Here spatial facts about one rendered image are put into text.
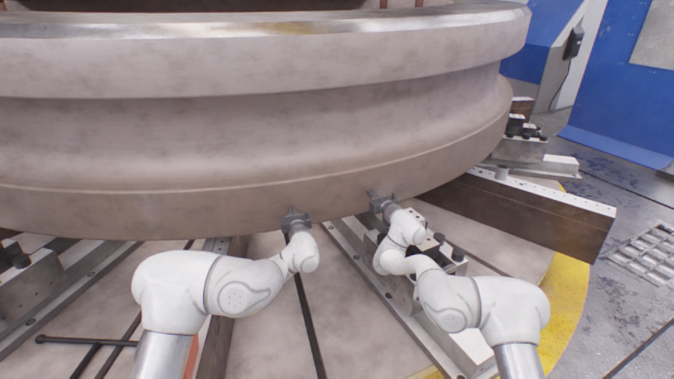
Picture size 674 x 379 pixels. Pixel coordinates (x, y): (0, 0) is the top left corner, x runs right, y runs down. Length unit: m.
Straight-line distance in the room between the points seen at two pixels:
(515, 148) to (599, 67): 2.44
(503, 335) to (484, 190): 1.81
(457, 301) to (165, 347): 0.68
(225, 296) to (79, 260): 1.89
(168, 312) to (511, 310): 0.80
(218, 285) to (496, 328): 0.67
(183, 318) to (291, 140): 1.00
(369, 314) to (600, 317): 1.58
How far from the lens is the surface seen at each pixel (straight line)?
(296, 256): 1.33
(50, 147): 2.02
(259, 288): 0.80
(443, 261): 1.94
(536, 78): 6.62
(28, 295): 2.37
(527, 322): 1.04
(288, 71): 1.41
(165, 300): 0.87
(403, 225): 1.49
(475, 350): 1.86
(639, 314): 3.16
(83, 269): 2.63
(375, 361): 1.91
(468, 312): 0.99
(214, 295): 0.81
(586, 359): 2.69
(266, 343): 1.98
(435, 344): 1.95
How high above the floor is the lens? 1.90
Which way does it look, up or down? 28 degrees down
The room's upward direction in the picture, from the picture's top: straight up
